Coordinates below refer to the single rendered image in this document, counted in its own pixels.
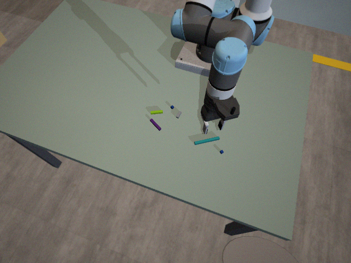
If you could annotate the purple rod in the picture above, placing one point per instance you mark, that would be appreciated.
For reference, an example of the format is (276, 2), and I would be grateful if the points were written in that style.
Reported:
(155, 124)

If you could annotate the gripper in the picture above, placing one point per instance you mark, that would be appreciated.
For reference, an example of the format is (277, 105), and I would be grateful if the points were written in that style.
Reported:
(219, 104)

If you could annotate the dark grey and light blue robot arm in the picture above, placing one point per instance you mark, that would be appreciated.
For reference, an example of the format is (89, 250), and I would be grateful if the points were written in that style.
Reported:
(223, 34)

